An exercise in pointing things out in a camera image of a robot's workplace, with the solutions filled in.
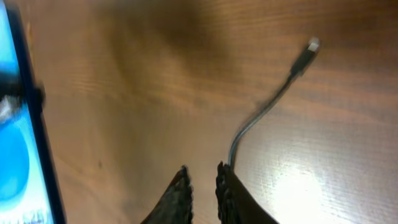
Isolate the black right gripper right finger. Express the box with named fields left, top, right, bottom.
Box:
left=215, top=162, right=278, bottom=224

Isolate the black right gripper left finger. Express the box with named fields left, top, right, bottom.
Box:
left=141, top=166, right=193, bottom=224

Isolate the blue screen Galaxy smartphone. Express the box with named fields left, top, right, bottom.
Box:
left=1, top=1, right=67, bottom=224

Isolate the black USB charging cable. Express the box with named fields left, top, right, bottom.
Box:
left=226, top=36, right=321, bottom=170

